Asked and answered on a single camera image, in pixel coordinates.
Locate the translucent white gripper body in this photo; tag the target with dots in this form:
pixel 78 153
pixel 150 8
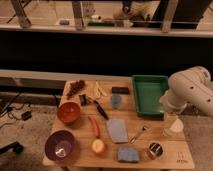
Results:
pixel 172 125

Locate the grey-blue towel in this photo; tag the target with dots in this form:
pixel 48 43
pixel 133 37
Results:
pixel 117 130

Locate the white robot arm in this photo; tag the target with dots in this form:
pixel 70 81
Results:
pixel 187 86

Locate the red bowl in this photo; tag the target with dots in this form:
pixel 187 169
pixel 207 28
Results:
pixel 68 113

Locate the purple bowl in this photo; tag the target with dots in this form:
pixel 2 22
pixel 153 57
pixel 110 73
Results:
pixel 60 146

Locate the metal cup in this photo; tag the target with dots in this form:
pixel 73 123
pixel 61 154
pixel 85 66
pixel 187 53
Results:
pixel 155 150

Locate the metal spoon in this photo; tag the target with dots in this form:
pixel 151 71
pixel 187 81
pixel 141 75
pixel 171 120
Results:
pixel 135 137

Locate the green plastic tray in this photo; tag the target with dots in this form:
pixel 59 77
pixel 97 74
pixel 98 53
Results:
pixel 147 91

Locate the blue sponge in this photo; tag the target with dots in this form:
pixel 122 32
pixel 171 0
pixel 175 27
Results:
pixel 129 155

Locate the black rectangular block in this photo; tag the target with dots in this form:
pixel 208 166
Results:
pixel 120 90

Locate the orange carrot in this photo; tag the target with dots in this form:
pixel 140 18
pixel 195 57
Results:
pixel 95 127

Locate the small black clip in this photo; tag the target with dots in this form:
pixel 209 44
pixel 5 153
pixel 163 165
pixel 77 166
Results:
pixel 83 100

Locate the bunch of dark grapes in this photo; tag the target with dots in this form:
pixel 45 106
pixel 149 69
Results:
pixel 75 87

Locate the person in background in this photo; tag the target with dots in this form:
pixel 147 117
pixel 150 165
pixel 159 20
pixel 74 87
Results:
pixel 139 13

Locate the black chair base leg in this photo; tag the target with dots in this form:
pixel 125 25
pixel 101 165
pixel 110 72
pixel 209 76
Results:
pixel 16 147

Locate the black handled knife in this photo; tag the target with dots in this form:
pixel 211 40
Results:
pixel 99 108

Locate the black power adapter with cable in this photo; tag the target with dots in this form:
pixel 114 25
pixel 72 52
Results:
pixel 12 114

